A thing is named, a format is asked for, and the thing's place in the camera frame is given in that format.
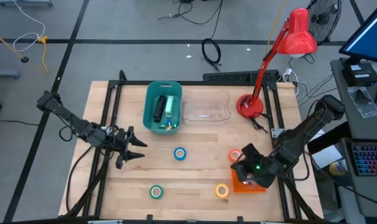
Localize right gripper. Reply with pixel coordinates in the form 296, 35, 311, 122
230, 142, 280, 189

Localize computer monitor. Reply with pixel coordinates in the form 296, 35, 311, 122
339, 0, 377, 65

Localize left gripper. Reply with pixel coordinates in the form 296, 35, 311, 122
107, 126, 148, 170

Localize red desk lamp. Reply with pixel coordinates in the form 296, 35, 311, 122
236, 7, 319, 115

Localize mint green stapler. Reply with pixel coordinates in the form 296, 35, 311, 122
165, 95, 175, 118

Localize yellow extension cable plug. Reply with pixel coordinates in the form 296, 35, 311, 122
37, 35, 49, 73

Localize orange tape roll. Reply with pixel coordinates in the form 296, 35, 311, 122
228, 149, 243, 163

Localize grey table foot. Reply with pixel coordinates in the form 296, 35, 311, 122
0, 0, 54, 7
0, 68, 21, 80

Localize grey desk cart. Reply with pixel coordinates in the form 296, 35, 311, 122
330, 57, 377, 224

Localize orange mesh basket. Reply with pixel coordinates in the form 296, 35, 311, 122
230, 167, 267, 194

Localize black perforated bar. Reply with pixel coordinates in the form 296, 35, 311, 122
202, 70, 282, 84

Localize white charger with cable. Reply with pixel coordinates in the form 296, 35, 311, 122
283, 67, 300, 96

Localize white floor cable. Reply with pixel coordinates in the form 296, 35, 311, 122
12, 0, 47, 53

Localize yellow bottle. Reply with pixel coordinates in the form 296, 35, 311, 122
328, 159, 348, 177

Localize blue tape roll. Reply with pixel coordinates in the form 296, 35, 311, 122
173, 147, 187, 161

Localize yellow hanging cord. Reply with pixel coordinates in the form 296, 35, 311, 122
264, 0, 287, 57

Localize black mini computer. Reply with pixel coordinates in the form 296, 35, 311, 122
342, 63, 377, 87

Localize clear plastic bag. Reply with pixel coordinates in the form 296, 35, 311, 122
347, 86, 377, 119

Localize yellow rod with black tip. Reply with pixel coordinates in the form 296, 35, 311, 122
0, 27, 30, 64

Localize clear plastic bin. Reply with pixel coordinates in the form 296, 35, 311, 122
181, 90, 232, 127

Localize white paper sheet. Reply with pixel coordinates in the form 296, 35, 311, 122
311, 144, 343, 170

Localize yellow tape roll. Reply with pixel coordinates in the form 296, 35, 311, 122
215, 183, 230, 199

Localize backlit keyboard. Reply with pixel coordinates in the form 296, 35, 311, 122
351, 144, 377, 177

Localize green tape roll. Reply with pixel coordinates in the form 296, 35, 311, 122
149, 184, 164, 200

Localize black coiled floor cable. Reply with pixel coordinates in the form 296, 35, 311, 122
201, 0, 224, 72

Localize black stapler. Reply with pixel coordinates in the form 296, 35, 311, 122
153, 95, 167, 123

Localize teal plastic bin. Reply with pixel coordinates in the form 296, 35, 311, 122
142, 81, 184, 136

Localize black floor fan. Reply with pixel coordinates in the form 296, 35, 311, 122
306, 0, 343, 46

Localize black aluminium frame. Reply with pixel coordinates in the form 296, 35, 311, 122
63, 70, 325, 224

